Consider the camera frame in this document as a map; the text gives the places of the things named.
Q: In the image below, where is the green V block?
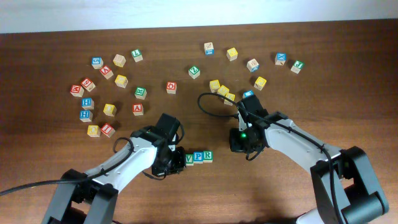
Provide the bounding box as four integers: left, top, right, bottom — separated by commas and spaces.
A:
185, 154, 194, 166

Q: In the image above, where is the blue P block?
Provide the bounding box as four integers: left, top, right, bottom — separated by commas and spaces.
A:
193, 152, 204, 164

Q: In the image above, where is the green R block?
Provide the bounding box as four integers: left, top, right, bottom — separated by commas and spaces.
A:
134, 86, 147, 100
203, 151, 213, 162

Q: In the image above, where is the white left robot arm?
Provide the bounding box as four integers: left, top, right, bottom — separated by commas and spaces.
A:
42, 113, 186, 223

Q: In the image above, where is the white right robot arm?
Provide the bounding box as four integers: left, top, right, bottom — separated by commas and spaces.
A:
229, 95, 389, 223

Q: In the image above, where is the blue I block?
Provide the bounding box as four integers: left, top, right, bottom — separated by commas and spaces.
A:
243, 90, 254, 98

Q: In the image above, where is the yellow block cluster lower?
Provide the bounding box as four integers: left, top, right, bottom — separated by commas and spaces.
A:
224, 93, 236, 106

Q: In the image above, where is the yellow block cluster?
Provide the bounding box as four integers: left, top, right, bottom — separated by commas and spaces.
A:
209, 80, 220, 93
216, 85, 229, 96
224, 93, 236, 106

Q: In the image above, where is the yellow block cluster middle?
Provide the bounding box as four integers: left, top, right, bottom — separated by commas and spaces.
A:
216, 85, 229, 96

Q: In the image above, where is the yellow block right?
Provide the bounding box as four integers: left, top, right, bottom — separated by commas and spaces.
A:
254, 77, 267, 90

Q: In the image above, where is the red A block lower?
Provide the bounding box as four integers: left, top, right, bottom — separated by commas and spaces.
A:
132, 103, 144, 116

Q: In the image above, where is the red a block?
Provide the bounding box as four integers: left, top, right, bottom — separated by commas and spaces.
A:
99, 65, 114, 80
132, 103, 144, 116

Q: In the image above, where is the yellow block cluster left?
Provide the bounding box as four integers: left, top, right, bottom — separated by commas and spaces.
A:
209, 80, 220, 93

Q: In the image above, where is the red I block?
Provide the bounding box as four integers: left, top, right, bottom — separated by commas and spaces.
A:
101, 123, 116, 138

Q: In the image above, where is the red Q block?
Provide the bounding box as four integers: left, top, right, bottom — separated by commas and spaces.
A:
166, 82, 177, 94

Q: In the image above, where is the blue D wooden block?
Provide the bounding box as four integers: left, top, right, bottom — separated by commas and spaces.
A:
246, 59, 259, 72

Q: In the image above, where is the yellow O block upper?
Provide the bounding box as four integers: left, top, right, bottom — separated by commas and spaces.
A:
103, 104, 117, 116

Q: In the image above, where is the yellow o block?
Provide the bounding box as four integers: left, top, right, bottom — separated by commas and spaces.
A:
87, 125, 101, 138
103, 104, 117, 116

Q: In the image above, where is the yellow O block lower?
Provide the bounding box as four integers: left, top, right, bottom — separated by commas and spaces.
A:
87, 125, 101, 138

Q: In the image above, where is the green J block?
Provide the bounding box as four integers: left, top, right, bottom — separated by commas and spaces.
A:
290, 60, 305, 74

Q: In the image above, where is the yellow block top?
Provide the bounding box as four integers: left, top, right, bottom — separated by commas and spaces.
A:
226, 47, 238, 61

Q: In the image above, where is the blue X block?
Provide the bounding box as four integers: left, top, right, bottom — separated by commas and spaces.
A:
275, 52, 287, 65

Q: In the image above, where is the green Z block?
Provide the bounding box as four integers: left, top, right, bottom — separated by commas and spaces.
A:
188, 66, 200, 79

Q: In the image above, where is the yellow G block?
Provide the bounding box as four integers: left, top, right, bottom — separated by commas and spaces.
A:
114, 75, 128, 88

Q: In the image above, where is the blue H block lower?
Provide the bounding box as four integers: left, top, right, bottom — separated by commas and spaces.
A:
80, 110, 93, 122

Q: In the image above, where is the blue h block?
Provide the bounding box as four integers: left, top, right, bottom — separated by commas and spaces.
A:
81, 98, 95, 110
80, 110, 93, 122

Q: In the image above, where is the blue H block upper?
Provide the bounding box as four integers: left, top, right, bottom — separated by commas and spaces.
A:
81, 98, 95, 110

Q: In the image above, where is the blue-sided wooden block top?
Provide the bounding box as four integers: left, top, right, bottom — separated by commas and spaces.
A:
204, 42, 214, 55

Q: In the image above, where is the red A block upper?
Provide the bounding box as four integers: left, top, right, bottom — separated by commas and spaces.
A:
99, 65, 114, 80

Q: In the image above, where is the green L block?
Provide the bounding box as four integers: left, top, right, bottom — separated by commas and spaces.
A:
131, 49, 143, 62

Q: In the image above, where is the plain wooden block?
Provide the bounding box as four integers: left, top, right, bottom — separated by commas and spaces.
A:
113, 54, 126, 68

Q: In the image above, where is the red 6 block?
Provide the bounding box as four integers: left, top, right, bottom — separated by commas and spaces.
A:
81, 78, 96, 91

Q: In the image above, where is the red M block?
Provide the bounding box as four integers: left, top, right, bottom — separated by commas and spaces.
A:
70, 85, 84, 97

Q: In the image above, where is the blue S block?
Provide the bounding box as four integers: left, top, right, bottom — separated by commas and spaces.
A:
91, 57, 104, 70

